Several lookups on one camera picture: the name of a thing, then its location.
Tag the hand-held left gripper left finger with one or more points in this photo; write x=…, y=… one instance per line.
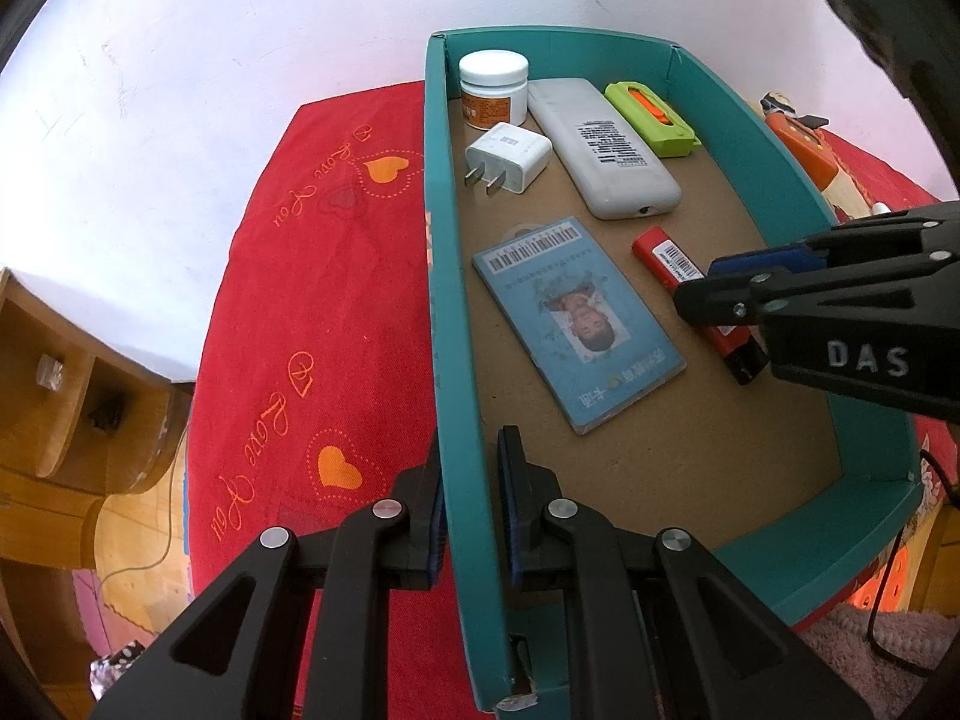
x=438, y=555

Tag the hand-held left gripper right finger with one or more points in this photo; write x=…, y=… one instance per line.
x=513, y=532

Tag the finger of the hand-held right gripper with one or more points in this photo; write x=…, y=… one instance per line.
x=750, y=262
x=712, y=304

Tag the red lighter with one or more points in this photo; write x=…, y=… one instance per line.
x=660, y=251

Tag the orange plastic toy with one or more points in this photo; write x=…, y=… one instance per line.
x=806, y=154

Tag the blue card holder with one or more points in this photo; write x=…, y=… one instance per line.
x=600, y=390

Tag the green utility knife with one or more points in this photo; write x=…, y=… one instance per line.
x=671, y=136

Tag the white remote control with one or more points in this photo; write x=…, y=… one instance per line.
x=607, y=150

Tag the teal cardboard box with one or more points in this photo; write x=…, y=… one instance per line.
x=450, y=315

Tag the white charger plug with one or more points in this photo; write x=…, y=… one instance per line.
x=510, y=154

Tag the red printed blanket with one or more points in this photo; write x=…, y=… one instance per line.
x=300, y=315

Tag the pink fuzzy cloth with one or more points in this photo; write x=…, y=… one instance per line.
x=847, y=660

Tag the white jar orange label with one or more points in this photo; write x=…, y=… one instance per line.
x=491, y=75

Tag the polka dot bag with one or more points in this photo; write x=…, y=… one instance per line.
x=116, y=671

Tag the foam floor mat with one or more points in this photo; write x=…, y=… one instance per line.
x=97, y=600

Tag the small dark object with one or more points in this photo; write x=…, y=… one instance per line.
x=105, y=412

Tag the wooden bedside cabinet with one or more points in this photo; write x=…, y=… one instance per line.
x=37, y=465

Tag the small clear plastic box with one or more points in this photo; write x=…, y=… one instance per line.
x=49, y=373

